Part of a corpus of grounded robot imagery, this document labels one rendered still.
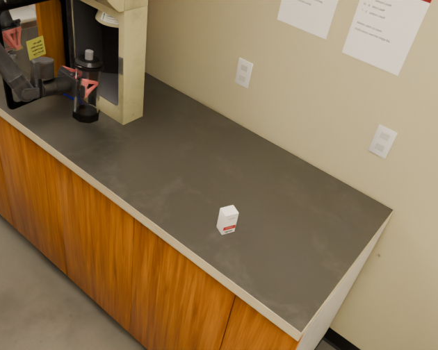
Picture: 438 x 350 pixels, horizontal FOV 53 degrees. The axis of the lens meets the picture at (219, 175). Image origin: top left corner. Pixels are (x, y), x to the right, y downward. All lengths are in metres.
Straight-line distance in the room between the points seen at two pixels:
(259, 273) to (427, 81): 0.81
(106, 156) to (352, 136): 0.93
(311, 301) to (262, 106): 0.89
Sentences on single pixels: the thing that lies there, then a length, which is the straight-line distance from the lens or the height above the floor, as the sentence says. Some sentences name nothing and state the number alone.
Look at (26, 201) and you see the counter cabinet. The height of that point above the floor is 0.42.
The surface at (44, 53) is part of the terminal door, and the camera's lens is 1.89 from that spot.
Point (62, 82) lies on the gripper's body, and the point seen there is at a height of 1.19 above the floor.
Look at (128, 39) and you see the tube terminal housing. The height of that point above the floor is 1.30.
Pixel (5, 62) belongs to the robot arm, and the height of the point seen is 1.30.
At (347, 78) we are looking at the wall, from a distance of 1.68.
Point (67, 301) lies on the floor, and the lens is 2.42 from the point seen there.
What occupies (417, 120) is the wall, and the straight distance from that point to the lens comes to 1.64.
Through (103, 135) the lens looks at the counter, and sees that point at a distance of 1.81.
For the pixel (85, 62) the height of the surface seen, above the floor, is 1.24.
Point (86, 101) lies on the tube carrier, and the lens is 1.73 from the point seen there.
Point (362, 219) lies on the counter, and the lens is 1.68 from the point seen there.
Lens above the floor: 1.99
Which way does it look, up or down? 39 degrees down
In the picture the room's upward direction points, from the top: 11 degrees clockwise
